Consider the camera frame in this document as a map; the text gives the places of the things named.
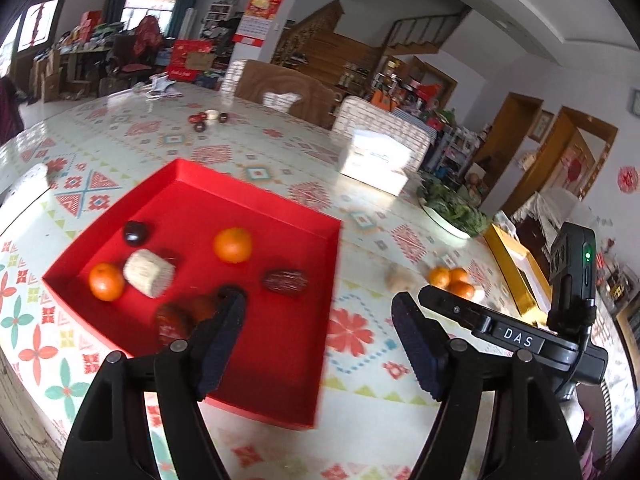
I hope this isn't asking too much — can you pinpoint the smooth dark red date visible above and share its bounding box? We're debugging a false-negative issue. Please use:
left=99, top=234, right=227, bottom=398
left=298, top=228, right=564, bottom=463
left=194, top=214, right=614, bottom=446
left=190, top=292, right=221, bottom=323

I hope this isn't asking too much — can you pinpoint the white patterned chair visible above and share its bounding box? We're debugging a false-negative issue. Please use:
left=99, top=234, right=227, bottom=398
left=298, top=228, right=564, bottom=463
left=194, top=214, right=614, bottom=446
left=332, top=95, right=432, bottom=171

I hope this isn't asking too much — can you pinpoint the wrinkled dark red date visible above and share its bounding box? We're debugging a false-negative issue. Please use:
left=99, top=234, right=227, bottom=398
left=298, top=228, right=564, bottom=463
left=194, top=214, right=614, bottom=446
left=263, top=269, right=308, bottom=292

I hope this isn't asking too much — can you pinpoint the white tissue box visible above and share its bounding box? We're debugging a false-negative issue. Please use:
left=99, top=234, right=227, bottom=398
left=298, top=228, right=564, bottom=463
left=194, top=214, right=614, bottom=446
left=340, top=127, right=418, bottom=197

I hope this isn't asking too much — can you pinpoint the small dark plum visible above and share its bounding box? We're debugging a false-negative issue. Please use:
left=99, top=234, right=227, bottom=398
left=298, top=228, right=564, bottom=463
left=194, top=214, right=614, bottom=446
left=123, top=221, right=149, bottom=247

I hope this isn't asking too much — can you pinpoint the wooden door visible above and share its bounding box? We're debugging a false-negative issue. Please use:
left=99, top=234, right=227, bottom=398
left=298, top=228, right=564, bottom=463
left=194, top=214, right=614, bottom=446
left=525, top=106, right=618, bottom=201
left=500, top=92, right=543, bottom=211

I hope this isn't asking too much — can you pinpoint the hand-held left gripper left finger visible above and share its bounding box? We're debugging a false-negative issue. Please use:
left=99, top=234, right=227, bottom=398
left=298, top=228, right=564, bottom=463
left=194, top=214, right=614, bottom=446
left=57, top=286, right=248, bottom=480

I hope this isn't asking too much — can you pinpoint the white lace covered furniture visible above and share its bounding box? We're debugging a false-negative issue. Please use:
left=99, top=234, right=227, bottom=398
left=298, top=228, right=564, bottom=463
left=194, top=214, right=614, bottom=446
left=512, top=187, right=596, bottom=241

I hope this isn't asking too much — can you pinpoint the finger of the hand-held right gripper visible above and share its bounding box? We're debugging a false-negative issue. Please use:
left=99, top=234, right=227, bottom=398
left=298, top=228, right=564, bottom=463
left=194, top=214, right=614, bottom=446
left=419, top=285, right=496, bottom=335

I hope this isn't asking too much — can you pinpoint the red cardboard box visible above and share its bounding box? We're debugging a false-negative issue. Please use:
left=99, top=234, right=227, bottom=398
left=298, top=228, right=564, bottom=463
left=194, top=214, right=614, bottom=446
left=42, top=158, right=343, bottom=431

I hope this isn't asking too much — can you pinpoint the white plate of greens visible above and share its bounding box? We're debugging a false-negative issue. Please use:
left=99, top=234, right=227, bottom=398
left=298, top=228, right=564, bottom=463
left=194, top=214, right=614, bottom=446
left=422, top=180, right=488, bottom=236

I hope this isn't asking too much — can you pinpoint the red wall calendar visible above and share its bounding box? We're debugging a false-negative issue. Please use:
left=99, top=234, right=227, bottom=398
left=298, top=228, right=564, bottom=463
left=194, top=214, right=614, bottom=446
left=232, top=0, right=286, bottom=47

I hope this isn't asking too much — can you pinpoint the brown chair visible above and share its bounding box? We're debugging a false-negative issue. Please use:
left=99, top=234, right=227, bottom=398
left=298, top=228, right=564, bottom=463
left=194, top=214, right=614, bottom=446
left=234, top=59, right=335, bottom=128

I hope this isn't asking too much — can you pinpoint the large dark red date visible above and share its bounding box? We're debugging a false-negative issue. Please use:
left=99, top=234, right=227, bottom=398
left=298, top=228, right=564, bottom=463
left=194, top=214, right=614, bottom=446
left=155, top=302, right=193, bottom=348

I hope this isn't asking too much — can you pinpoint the red gift box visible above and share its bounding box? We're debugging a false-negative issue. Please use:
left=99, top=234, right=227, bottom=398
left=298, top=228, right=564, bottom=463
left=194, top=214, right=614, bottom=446
left=165, top=39, right=213, bottom=82

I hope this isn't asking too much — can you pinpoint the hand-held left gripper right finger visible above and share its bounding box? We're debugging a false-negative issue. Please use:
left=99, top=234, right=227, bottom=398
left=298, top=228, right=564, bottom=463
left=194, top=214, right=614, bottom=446
left=391, top=291, right=583, bottom=480

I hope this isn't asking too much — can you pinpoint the golden gift box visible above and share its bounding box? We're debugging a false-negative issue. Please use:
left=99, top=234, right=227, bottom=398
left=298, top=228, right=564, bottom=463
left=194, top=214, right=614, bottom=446
left=482, top=222, right=553, bottom=317

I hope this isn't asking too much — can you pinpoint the red cloth covered chair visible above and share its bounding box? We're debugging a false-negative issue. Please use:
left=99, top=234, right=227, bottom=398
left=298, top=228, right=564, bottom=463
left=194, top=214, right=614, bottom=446
left=127, top=15, right=166, bottom=68

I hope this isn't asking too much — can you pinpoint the white plastic object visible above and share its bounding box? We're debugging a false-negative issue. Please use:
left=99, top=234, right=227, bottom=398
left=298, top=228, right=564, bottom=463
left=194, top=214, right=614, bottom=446
left=0, top=162, right=51, bottom=206

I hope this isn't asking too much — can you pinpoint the white oval plate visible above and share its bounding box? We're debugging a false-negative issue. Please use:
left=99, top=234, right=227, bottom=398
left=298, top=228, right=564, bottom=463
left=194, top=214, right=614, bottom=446
left=417, top=195, right=481, bottom=240

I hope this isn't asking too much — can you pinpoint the wooden staircase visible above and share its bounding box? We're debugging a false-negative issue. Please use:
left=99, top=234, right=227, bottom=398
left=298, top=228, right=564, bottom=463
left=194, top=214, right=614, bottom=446
left=272, top=0, right=471, bottom=96

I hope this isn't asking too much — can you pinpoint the framed wall picture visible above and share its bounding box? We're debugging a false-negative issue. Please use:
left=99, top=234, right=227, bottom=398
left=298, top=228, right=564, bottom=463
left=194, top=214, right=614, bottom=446
left=529, top=110, right=555, bottom=143

